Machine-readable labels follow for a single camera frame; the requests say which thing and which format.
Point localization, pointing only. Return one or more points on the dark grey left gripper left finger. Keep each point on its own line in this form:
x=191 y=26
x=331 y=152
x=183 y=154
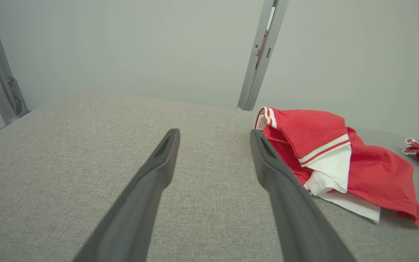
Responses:
x=133 y=225

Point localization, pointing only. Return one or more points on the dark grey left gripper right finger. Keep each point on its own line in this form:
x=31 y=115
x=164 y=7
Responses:
x=300 y=229

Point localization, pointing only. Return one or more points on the red and white t-shirt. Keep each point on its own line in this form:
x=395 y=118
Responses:
x=376 y=171

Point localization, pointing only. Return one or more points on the grey double partition post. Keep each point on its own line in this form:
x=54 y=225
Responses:
x=264 y=54

